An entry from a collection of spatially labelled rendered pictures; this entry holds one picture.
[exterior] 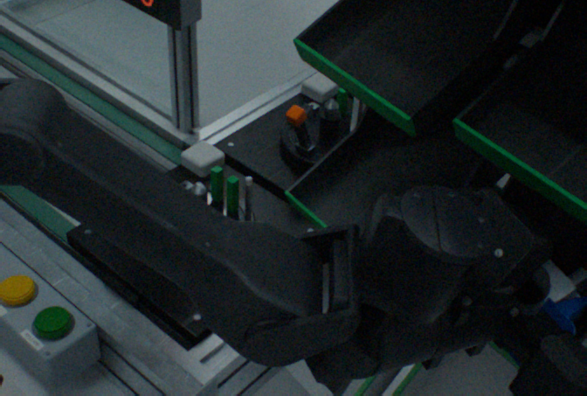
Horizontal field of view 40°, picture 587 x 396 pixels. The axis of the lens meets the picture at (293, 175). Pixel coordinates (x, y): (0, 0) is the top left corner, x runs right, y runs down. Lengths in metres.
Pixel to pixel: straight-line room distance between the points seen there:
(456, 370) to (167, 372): 0.31
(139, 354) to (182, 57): 0.43
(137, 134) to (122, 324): 0.37
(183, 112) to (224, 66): 0.37
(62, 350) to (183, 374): 0.14
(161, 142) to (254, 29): 0.52
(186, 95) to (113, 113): 0.16
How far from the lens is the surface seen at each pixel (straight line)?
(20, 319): 1.00
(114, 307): 0.99
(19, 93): 0.45
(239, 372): 0.96
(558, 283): 0.63
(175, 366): 0.93
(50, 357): 0.96
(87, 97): 1.34
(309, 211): 0.73
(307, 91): 1.29
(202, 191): 1.00
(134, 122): 1.28
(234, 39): 1.65
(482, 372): 0.81
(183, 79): 1.17
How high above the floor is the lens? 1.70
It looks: 40 degrees down
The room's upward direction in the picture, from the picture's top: 4 degrees clockwise
